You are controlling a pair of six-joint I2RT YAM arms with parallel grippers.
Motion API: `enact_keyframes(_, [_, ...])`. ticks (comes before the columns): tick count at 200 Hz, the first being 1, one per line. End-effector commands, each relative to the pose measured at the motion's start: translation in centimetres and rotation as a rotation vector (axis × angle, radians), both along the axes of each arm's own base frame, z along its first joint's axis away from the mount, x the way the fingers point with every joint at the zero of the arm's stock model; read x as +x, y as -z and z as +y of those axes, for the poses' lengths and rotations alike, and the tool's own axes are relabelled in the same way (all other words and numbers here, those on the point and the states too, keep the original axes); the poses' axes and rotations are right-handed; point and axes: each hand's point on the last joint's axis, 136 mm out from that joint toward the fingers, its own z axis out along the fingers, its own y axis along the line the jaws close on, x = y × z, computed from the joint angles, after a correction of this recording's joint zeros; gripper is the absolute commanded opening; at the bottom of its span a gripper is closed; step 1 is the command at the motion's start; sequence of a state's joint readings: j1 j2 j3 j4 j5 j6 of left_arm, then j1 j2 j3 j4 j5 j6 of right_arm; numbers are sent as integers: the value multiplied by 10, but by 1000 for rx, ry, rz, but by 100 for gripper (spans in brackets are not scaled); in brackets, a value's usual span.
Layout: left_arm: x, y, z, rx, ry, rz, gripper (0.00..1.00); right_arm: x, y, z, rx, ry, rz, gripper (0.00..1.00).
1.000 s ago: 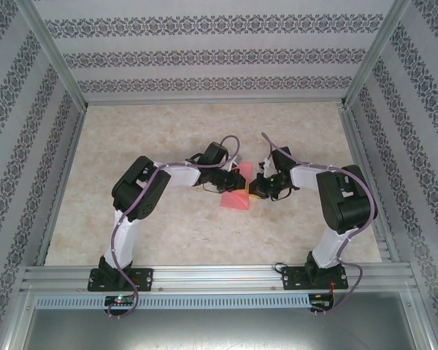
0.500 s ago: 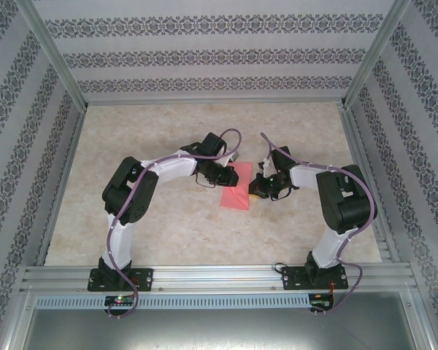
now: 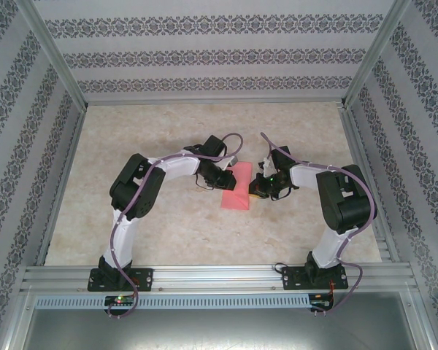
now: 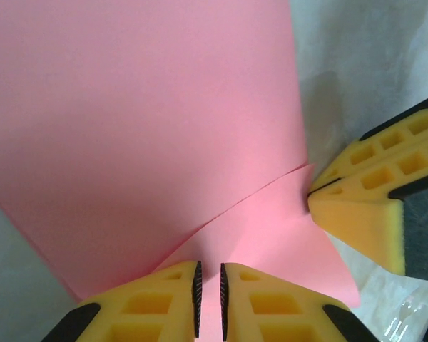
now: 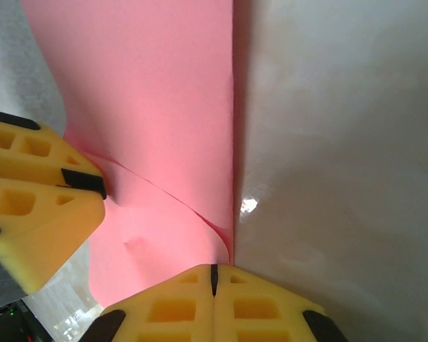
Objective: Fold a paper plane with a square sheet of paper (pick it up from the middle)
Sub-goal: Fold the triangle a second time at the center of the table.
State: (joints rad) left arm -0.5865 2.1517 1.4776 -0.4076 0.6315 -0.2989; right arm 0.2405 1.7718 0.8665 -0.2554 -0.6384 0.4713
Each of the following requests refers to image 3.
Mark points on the aluminium side rail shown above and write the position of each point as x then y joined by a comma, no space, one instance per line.
365,175
64,182

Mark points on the sheet metal panel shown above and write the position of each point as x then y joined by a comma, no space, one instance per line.
219,331

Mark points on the aluminium mounting rail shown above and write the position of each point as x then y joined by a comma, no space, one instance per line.
219,277

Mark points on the circuit board with green light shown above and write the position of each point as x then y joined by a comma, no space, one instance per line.
118,300

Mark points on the pink cloth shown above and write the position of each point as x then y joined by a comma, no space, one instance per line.
237,200

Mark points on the aluminium rear rail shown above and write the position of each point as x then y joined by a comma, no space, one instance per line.
215,102

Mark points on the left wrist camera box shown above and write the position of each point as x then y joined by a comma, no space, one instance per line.
233,161

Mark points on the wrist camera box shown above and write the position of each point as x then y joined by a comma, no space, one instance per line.
233,161
266,165

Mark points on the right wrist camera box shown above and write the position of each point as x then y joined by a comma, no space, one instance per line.
266,165

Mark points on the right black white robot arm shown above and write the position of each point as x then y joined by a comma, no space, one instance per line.
346,204

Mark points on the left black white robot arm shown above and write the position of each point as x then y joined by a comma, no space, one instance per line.
135,189

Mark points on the aluminium frame post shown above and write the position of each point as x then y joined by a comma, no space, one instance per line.
51,54
377,54

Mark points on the circuit board with blue light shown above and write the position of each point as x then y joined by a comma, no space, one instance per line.
319,304

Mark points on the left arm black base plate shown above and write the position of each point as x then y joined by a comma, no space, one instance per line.
144,279

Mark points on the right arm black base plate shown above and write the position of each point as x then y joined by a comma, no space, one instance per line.
292,279

